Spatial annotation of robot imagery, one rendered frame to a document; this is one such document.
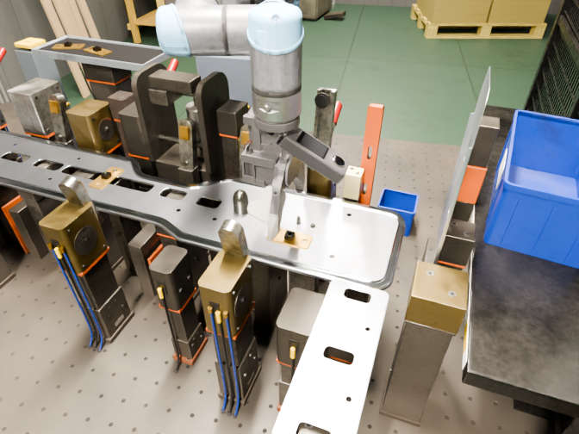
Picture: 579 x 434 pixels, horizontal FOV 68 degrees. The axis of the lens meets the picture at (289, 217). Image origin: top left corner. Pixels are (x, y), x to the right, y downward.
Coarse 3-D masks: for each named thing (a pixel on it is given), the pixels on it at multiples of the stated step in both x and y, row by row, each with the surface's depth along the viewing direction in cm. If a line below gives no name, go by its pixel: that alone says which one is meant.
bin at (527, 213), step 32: (512, 128) 84; (544, 128) 89; (576, 128) 87; (512, 160) 96; (544, 160) 93; (576, 160) 90; (512, 192) 69; (544, 192) 67; (576, 192) 88; (512, 224) 72; (544, 224) 70; (576, 224) 68; (544, 256) 73; (576, 256) 71
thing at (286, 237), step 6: (282, 228) 84; (282, 234) 83; (288, 234) 82; (294, 234) 81; (300, 234) 83; (306, 234) 83; (276, 240) 81; (282, 240) 81; (288, 240) 81; (294, 240) 81; (300, 240) 81; (306, 240) 82; (300, 246) 80; (306, 246) 80
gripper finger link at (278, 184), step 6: (282, 174) 68; (276, 180) 69; (282, 180) 68; (276, 186) 68; (282, 186) 69; (276, 192) 70; (282, 192) 69; (276, 198) 69; (276, 204) 69; (270, 210) 70; (276, 210) 70
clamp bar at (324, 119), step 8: (320, 88) 85; (328, 88) 85; (320, 96) 82; (328, 96) 82; (336, 96) 85; (320, 104) 82; (328, 104) 85; (320, 112) 87; (328, 112) 86; (320, 120) 88; (328, 120) 86; (320, 128) 88; (328, 128) 87; (320, 136) 89; (328, 136) 88; (328, 144) 88
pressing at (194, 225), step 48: (0, 144) 110; (48, 144) 110; (48, 192) 94; (96, 192) 94; (144, 192) 94; (192, 192) 94; (288, 192) 94; (192, 240) 82; (336, 240) 82; (384, 240) 82; (384, 288) 73
